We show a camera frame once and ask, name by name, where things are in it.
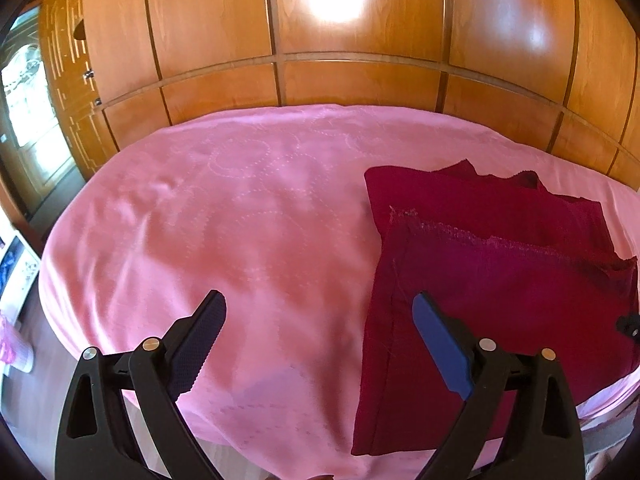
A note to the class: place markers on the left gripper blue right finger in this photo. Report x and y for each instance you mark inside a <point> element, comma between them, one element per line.
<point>542,439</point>

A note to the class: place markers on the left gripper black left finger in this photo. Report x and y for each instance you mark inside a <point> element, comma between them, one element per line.
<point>95,438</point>

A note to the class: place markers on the dark red cloth garment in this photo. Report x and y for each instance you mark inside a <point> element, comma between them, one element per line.
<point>515,263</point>

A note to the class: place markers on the pink slipper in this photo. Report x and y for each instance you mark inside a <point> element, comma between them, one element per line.
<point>16,351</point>

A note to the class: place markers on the white box with print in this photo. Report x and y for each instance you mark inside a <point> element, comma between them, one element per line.
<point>19,269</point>

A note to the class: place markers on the wooden framed doorway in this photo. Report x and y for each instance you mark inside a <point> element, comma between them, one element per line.
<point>35,156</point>

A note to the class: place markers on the pink bed sheet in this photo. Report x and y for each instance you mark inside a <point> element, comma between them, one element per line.
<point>269,207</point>

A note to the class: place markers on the wooden wardrobe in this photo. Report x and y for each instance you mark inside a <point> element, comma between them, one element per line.
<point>558,75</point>

